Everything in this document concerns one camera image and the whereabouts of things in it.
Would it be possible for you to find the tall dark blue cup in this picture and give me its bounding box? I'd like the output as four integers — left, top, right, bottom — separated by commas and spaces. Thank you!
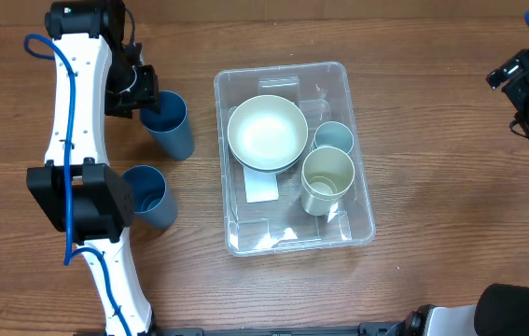
122, 165, 178, 230
140, 91, 195, 161

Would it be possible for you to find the cream bowl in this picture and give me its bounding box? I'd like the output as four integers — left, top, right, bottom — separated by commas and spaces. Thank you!
227, 95, 309, 152

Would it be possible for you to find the blue bowl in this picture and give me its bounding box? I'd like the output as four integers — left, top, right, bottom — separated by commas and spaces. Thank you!
231, 150, 304, 174

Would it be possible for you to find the small grey cup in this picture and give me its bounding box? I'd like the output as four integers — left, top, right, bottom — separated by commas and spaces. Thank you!
310, 121, 355, 154

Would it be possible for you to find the tall cream cup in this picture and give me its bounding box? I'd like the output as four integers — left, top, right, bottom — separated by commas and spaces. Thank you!
300, 147, 355, 216

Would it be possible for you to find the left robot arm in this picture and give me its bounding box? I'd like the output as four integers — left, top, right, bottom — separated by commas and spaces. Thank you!
23, 0, 160, 335

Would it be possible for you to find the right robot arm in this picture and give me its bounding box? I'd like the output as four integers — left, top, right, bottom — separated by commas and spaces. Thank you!
386, 49, 529, 335

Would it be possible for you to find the tall dark blue cup front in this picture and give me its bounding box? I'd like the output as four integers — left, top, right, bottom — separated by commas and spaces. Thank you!
122, 165, 178, 230

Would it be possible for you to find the white label in bin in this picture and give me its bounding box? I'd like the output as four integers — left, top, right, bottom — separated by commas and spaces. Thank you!
244, 167, 279, 203

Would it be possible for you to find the clear plastic storage bin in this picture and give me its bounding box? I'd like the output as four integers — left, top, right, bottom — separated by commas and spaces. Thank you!
214, 62, 376, 257

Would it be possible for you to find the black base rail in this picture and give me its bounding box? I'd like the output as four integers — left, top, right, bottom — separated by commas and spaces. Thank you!
152, 322, 395, 336

